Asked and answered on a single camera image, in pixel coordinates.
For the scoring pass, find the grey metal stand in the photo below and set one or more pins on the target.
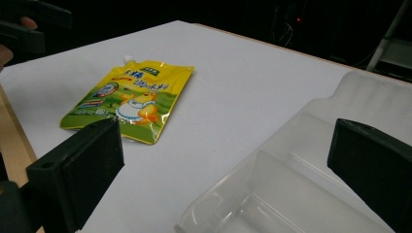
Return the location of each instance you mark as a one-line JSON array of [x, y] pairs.
[[388, 42]]

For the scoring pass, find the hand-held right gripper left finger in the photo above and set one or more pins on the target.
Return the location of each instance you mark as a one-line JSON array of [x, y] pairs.
[[81, 168]]

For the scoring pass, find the yellow spouted seasoning pouch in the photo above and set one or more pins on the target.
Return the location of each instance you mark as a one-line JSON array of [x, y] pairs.
[[136, 97]]

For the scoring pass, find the clear plastic container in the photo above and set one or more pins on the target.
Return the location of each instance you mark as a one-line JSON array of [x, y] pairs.
[[291, 181]]

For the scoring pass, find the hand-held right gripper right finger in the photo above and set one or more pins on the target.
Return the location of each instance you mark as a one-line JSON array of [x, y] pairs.
[[372, 158]]

